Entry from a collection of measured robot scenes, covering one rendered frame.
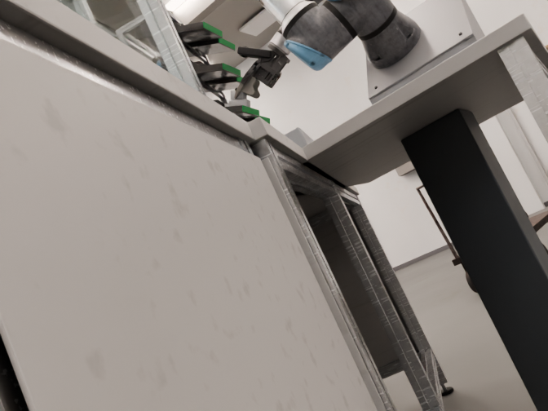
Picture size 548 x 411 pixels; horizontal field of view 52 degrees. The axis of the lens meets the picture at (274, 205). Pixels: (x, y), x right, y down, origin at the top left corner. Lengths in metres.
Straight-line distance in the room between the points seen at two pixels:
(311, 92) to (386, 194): 2.58
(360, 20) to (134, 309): 1.22
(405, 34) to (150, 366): 1.30
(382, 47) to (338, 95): 10.00
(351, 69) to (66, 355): 11.23
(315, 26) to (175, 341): 1.18
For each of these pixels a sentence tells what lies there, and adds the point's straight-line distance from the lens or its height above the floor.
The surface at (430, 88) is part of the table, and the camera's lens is 1.07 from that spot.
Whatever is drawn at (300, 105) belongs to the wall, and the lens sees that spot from 11.84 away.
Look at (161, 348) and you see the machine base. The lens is 0.32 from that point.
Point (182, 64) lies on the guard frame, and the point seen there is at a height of 0.95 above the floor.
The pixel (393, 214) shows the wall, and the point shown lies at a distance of 11.12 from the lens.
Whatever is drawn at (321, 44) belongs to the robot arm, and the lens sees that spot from 1.44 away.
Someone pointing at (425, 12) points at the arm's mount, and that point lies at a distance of 1.61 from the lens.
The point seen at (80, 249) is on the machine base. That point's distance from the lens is 0.29.
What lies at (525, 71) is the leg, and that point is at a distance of 1.06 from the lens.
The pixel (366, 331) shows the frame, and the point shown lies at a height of 0.32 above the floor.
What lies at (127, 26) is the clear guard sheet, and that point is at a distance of 0.69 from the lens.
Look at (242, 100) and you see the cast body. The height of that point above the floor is 1.24.
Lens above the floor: 0.62
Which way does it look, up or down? 8 degrees up
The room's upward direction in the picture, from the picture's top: 25 degrees counter-clockwise
